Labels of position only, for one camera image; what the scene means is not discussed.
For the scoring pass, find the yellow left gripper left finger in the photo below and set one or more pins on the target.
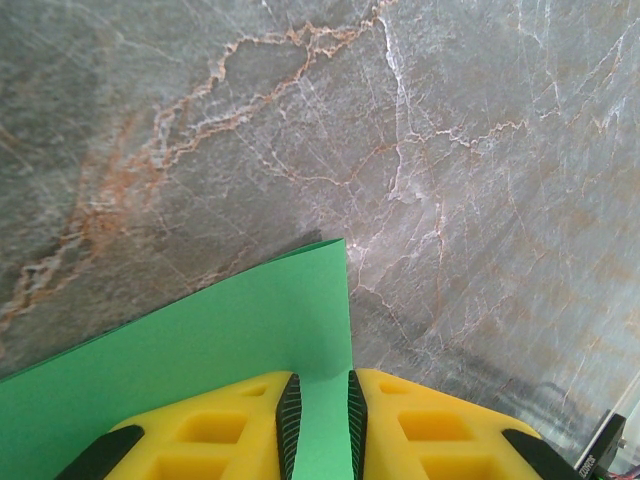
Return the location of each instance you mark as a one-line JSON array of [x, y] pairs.
[[210, 435]]

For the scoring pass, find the green paper sheet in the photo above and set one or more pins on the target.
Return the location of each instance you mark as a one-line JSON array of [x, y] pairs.
[[200, 340]]

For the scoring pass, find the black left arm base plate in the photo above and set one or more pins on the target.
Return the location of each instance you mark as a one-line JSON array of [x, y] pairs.
[[607, 435]]

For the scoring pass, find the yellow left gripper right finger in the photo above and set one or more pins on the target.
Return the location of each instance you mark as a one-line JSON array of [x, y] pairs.
[[440, 435]]

